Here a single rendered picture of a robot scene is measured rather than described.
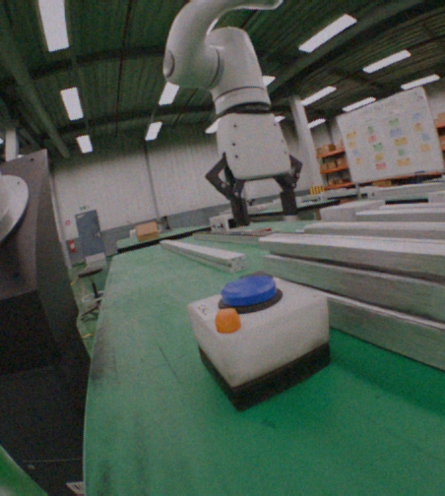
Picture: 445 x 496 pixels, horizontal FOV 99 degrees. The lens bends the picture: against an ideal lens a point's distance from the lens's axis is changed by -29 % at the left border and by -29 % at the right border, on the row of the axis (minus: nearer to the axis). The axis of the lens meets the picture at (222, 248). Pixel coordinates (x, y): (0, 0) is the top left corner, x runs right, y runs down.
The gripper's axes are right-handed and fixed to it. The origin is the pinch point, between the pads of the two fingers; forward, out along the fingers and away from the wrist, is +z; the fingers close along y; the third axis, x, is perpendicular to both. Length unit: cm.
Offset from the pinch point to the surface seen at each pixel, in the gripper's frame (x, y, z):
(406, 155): -116, -283, -30
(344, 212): 2.7, -13.9, 2.3
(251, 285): 18.3, 13.2, 3.7
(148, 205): -1090, -105, -88
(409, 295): 25.6, 5.1, 5.9
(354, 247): 20.6, 5.1, 2.9
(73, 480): 5, 44, 34
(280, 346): 21.4, 13.5, 7.1
